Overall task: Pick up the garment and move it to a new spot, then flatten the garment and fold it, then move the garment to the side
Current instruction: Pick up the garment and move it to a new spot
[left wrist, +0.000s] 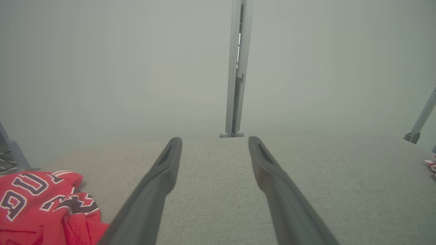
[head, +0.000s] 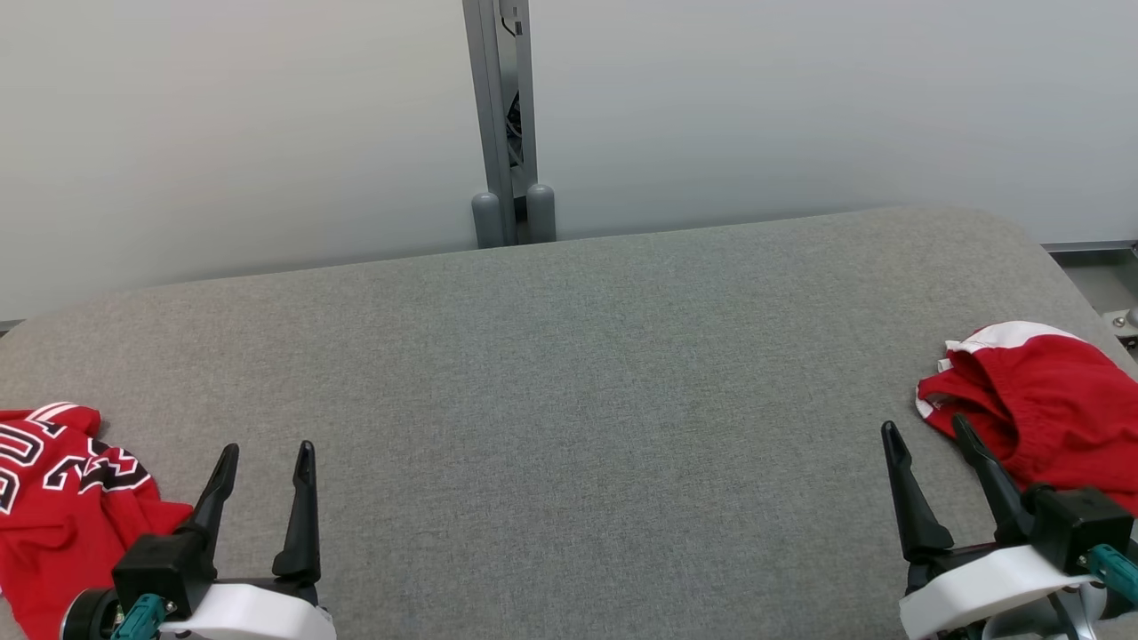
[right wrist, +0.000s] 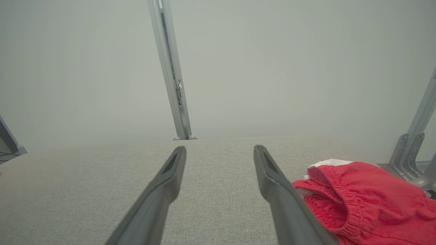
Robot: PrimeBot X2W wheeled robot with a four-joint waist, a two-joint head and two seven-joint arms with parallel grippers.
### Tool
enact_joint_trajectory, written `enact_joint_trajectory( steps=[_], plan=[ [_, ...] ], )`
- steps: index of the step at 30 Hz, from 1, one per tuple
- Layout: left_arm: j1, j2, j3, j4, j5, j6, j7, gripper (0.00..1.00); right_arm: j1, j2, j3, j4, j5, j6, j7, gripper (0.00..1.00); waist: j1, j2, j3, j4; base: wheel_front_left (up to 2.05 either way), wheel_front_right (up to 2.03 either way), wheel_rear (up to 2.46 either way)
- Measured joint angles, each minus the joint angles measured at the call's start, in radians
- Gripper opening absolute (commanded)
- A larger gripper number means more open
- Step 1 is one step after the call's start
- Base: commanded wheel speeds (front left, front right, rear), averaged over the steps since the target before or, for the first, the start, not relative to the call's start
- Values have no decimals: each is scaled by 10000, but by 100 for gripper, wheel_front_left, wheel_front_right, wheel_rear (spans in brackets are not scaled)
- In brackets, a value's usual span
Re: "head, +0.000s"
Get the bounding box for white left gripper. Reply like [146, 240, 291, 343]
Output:
[160, 440, 337, 640]

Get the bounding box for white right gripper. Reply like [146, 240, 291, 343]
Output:
[880, 413, 1100, 640]

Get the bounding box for red shorts with white stripe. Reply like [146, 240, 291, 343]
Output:
[916, 321, 1138, 516]

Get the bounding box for red basketball jersey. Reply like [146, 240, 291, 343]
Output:
[0, 402, 195, 640]

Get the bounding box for teal left camera cable connector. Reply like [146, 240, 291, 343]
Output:
[111, 594, 170, 640]

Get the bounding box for teal camera cable connector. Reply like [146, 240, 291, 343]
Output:
[1086, 544, 1138, 605]
[111, 594, 170, 640]

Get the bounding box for teal right camera cable connector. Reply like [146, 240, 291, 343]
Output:
[1086, 544, 1138, 605]

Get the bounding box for grey metal floor frame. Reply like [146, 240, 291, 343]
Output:
[1038, 238, 1138, 349]

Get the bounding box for grey cylinder post foot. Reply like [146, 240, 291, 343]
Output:
[526, 183, 557, 244]
[471, 191, 505, 250]

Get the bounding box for black cable inside post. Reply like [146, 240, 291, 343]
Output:
[500, 13, 525, 170]

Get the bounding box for grey metal post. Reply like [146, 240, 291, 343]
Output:
[462, 0, 539, 245]

